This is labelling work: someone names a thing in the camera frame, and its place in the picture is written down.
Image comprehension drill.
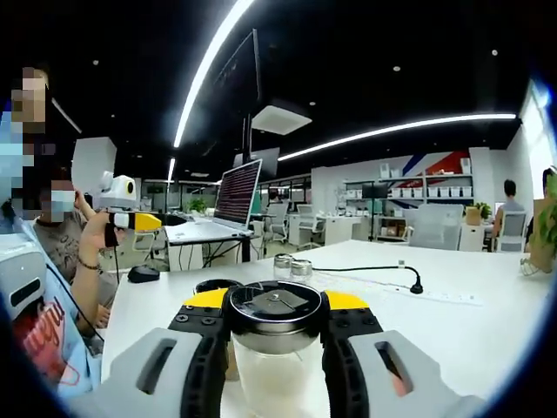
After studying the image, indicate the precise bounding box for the white office chair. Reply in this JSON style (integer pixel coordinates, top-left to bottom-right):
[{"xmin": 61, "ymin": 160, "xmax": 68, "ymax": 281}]
[
  {"xmin": 295, "ymin": 204, "xmax": 325, "ymax": 245},
  {"xmin": 263, "ymin": 203, "xmax": 291, "ymax": 245},
  {"xmin": 495, "ymin": 211, "xmax": 528, "ymax": 253}
]

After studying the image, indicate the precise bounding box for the straight ceiling light strip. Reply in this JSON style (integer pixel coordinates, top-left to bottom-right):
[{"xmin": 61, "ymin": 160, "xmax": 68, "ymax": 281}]
[{"xmin": 277, "ymin": 113, "xmax": 518, "ymax": 163}]

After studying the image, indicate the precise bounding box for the grey mesh office chair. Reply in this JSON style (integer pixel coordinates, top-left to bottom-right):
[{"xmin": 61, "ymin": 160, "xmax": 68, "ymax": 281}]
[{"xmin": 402, "ymin": 203, "xmax": 466, "ymax": 252}]

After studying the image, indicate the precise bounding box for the large bright window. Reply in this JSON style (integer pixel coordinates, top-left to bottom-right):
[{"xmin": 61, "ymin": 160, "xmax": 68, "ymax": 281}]
[{"xmin": 520, "ymin": 78, "xmax": 557, "ymax": 175}]

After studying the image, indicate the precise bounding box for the small green plant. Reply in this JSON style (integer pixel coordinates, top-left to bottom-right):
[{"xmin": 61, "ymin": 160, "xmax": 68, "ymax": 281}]
[{"xmin": 465, "ymin": 200, "xmax": 493, "ymax": 226}]

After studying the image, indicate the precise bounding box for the white storage shelf unit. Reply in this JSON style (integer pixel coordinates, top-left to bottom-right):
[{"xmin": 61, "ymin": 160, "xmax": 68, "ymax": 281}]
[{"xmin": 343, "ymin": 158, "xmax": 475, "ymax": 240}]

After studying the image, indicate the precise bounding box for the black computer mouse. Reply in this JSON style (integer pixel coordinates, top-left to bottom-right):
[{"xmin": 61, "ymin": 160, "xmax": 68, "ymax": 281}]
[{"xmin": 127, "ymin": 264, "xmax": 161, "ymax": 284}]

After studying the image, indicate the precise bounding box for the tall pale-filled seasoning bottle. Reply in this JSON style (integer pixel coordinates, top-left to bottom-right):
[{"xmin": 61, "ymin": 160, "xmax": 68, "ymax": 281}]
[{"xmin": 220, "ymin": 280, "xmax": 332, "ymax": 418}]

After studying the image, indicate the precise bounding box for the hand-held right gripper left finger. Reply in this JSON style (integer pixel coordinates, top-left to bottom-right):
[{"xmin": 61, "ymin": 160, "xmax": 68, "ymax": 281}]
[{"xmin": 102, "ymin": 287, "xmax": 232, "ymax": 418}]

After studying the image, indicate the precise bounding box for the white foam net sleeve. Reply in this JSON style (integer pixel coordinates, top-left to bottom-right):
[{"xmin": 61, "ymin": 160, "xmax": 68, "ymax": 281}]
[{"xmin": 520, "ymin": 256, "xmax": 543, "ymax": 278}]

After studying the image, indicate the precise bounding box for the black screen on tripod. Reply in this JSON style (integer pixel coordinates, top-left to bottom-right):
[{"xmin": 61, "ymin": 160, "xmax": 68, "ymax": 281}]
[{"xmin": 360, "ymin": 181, "xmax": 389, "ymax": 240}]

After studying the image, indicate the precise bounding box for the green potted plant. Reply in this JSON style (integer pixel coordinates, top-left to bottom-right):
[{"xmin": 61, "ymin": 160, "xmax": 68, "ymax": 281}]
[{"xmin": 527, "ymin": 172, "xmax": 557, "ymax": 262}]

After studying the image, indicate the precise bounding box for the white office desk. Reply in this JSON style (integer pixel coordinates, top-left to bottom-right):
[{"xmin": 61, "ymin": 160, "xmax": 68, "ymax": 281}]
[{"xmin": 289, "ymin": 213, "xmax": 371, "ymax": 247}]

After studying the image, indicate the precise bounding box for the white power strip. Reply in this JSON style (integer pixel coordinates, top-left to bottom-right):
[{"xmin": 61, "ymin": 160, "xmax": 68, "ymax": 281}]
[{"xmin": 382, "ymin": 285, "xmax": 485, "ymax": 307}]

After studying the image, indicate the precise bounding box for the white laptop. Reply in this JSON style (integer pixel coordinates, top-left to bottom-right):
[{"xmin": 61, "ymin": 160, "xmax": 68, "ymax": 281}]
[{"xmin": 164, "ymin": 158, "xmax": 265, "ymax": 246}]

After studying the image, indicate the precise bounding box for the person's left hand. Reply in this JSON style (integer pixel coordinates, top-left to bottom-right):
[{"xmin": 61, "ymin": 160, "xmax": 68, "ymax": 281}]
[{"xmin": 81, "ymin": 211, "xmax": 126, "ymax": 252}]

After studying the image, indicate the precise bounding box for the white ceiling air conditioner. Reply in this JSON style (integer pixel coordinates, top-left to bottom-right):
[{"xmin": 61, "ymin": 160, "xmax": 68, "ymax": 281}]
[{"xmin": 251, "ymin": 102, "xmax": 313, "ymax": 135}]

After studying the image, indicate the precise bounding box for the curved ceiling light strip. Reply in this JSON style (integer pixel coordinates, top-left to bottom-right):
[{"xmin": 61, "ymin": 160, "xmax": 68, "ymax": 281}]
[{"xmin": 172, "ymin": 0, "xmax": 256, "ymax": 149}]

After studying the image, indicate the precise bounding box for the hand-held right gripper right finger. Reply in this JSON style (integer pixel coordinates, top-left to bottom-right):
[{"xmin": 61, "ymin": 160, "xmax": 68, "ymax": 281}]
[{"xmin": 319, "ymin": 289, "xmax": 462, "ymax": 418}]

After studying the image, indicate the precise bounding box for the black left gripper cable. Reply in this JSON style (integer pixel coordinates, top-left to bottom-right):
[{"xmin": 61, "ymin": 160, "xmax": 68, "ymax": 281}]
[{"xmin": 45, "ymin": 246, "xmax": 122, "ymax": 343}]

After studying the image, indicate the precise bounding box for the ceiling-hung dark screen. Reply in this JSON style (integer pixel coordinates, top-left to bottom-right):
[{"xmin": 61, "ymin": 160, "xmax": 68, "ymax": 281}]
[{"xmin": 211, "ymin": 28, "xmax": 263, "ymax": 115}]

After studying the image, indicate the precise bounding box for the black monitor on pole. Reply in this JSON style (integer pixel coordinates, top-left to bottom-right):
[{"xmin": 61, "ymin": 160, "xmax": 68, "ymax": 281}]
[{"xmin": 233, "ymin": 113, "xmax": 281, "ymax": 184}]

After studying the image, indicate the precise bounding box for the brown paper bag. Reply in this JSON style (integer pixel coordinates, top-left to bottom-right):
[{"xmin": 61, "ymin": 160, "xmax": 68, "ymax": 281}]
[{"xmin": 533, "ymin": 198, "xmax": 556, "ymax": 274}]

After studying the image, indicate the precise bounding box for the black power cable with plug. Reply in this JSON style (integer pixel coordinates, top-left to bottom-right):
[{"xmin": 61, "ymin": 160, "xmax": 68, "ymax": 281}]
[{"xmin": 312, "ymin": 263, "xmax": 425, "ymax": 296}]

